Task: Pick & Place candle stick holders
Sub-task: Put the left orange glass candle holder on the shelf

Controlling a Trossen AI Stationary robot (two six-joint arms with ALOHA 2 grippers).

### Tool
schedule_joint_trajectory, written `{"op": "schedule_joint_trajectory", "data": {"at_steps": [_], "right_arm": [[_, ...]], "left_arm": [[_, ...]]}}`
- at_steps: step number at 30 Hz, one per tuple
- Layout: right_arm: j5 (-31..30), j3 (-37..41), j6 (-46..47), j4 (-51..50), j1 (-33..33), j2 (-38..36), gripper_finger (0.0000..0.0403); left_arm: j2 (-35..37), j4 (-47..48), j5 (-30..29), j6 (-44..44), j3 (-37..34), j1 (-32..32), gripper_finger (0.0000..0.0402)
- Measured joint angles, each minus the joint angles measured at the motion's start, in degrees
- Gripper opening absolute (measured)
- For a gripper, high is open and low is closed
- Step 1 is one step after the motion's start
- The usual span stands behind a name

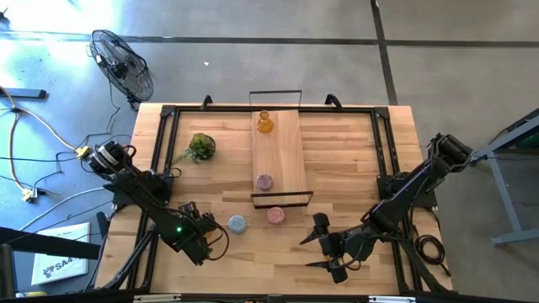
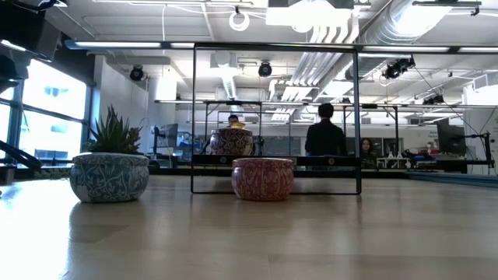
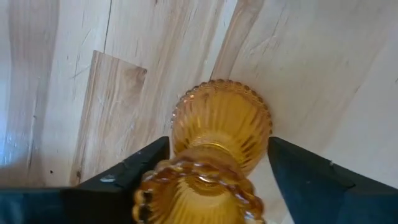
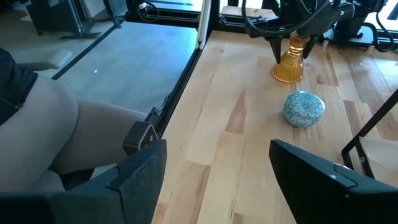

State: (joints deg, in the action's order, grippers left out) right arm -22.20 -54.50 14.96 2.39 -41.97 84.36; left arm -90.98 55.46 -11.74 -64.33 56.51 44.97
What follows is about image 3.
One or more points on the amber glass candlestick holder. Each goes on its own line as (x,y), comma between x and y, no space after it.
(217,124)

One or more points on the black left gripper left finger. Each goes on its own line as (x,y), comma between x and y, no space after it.
(62,205)

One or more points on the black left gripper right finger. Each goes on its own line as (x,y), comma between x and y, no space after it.
(326,193)

